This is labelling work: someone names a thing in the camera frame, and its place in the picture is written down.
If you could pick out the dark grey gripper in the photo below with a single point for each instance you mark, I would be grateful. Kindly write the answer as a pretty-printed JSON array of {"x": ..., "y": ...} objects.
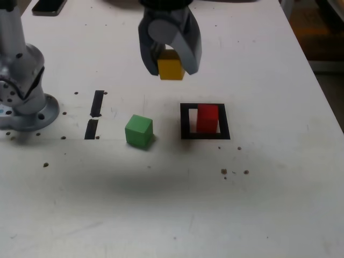
[{"x": 166, "y": 13}]

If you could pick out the yellow cube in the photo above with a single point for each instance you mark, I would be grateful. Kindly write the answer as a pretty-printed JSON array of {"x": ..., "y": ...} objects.
[{"x": 170, "y": 68}]

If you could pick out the red cube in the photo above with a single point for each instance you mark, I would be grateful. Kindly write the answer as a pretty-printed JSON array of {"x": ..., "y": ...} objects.
[{"x": 207, "y": 119}]

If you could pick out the green cube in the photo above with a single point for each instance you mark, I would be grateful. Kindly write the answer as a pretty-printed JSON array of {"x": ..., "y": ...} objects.
[{"x": 138, "y": 131}]

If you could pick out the black tape square outline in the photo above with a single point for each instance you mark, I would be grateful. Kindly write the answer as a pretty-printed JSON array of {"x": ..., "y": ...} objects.
[{"x": 185, "y": 121}]

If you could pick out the black tape strip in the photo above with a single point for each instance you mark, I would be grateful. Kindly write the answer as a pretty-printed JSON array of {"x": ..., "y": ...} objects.
[{"x": 97, "y": 102}]

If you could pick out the black flat phone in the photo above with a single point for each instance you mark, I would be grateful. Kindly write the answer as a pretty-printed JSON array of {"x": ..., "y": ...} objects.
[{"x": 49, "y": 6}]

